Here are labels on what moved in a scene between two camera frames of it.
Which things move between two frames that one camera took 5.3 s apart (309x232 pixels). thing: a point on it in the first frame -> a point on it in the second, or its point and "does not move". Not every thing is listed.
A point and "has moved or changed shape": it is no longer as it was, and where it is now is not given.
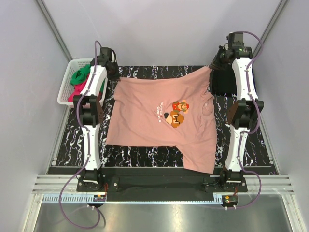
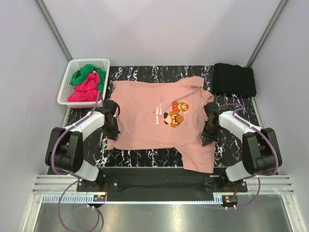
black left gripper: [116, 76] -> [112, 135]
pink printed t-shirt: [174, 109] has moved or changed shape
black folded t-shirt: [223, 81] does not move
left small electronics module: [99, 198] does not move
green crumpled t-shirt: [80, 75] does not move
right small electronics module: [229, 200] does not move
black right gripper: [215, 65] -> [206, 139]
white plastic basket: [72, 65] does not move
